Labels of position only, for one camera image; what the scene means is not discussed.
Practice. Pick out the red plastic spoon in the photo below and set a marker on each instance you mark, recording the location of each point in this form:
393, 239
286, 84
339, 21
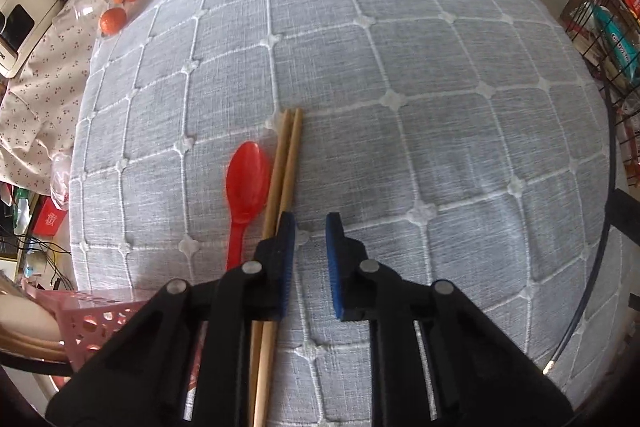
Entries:
247, 182

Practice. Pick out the red cardboard box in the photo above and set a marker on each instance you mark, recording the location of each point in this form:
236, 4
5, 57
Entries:
50, 219

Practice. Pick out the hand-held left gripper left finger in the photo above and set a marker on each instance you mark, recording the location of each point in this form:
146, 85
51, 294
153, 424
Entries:
286, 257

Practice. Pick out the clear plastic bag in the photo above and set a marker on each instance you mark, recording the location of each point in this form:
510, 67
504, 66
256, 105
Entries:
60, 177

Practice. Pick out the floral table cloth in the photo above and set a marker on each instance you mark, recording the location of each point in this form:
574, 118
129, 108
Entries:
40, 97

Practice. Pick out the grey checked tablecloth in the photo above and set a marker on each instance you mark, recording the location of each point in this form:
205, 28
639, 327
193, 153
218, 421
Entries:
400, 107

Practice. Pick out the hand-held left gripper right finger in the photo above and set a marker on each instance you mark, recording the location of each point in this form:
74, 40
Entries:
334, 257

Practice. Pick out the pink utensil basket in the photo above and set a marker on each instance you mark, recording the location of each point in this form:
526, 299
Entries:
95, 322

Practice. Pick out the bunch of wooden chopsticks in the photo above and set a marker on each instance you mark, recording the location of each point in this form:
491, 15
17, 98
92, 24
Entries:
30, 347

